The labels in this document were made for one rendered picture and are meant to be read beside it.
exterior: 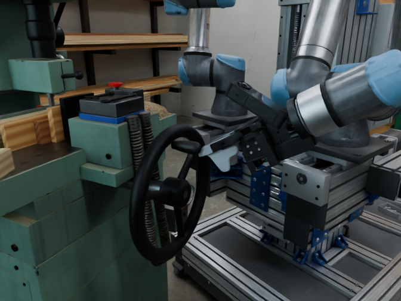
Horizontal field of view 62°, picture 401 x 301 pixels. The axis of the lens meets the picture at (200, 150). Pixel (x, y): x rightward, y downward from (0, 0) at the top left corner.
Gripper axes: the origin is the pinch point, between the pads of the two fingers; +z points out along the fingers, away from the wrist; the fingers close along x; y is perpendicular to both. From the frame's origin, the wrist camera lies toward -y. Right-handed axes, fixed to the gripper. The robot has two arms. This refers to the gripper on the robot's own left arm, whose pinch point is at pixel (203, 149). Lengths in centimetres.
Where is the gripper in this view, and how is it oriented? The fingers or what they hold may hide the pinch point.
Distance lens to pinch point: 63.8
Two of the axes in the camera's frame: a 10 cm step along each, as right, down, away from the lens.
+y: 4.6, 8.9, 0.7
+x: 4.5, -3.0, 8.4
